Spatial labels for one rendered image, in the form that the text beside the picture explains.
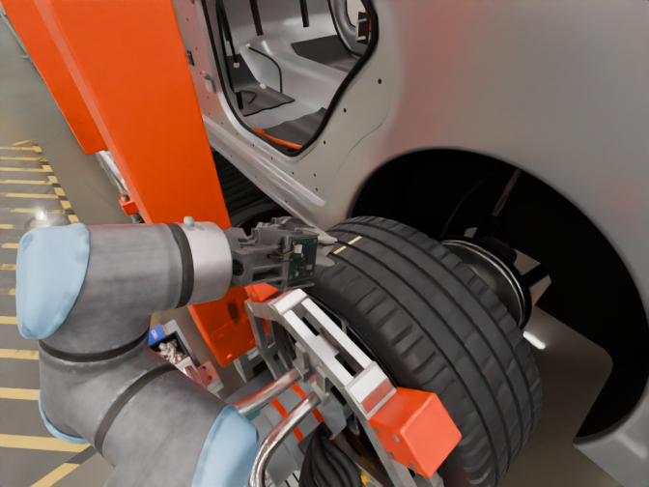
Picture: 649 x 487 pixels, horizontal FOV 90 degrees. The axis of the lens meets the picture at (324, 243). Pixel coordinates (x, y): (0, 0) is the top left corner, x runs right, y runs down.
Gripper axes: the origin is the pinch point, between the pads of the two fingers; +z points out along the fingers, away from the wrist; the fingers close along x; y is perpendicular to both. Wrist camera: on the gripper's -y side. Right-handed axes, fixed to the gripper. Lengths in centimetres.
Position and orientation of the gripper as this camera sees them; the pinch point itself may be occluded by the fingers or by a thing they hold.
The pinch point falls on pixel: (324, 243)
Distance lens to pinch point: 53.4
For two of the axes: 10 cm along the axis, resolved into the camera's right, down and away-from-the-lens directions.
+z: 7.0, -0.7, 7.1
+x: 1.0, -9.7, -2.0
